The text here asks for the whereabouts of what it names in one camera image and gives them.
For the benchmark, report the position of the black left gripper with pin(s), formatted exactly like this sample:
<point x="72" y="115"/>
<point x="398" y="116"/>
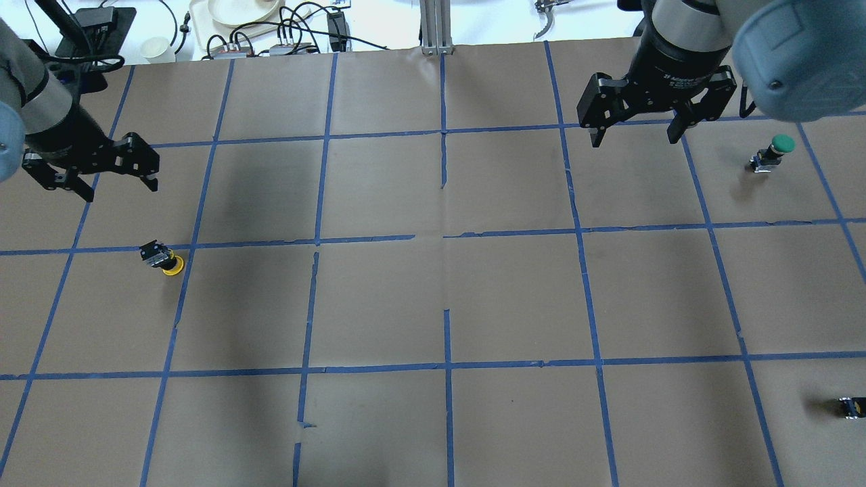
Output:
<point x="67" y="137"/>

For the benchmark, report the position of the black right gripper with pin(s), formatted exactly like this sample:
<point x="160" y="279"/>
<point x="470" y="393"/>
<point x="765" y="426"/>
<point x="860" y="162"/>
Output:
<point x="670" y="59"/>

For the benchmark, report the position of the yellow push button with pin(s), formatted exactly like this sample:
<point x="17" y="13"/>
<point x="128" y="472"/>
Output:
<point x="157" y="255"/>

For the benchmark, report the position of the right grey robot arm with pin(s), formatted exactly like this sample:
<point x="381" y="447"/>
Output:
<point x="800" y="61"/>

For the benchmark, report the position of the green push button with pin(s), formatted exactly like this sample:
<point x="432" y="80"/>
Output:
<point x="767" y="159"/>

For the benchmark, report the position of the white paper cup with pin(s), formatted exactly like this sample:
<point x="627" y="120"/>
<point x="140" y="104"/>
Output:
<point x="157" y="50"/>

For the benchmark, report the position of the beige tray with plate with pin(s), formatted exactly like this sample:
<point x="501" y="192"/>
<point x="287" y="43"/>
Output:
<point x="221" y="17"/>

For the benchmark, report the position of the black camera stand base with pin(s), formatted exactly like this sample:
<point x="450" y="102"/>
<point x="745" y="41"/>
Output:
<point x="93" y="31"/>

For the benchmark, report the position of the aluminium frame post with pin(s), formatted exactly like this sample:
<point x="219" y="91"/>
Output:
<point x="435" y="27"/>

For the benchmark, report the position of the small black switch block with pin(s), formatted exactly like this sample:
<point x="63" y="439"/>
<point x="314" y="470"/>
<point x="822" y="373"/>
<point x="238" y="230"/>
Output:
<point x="852" y="407"/>

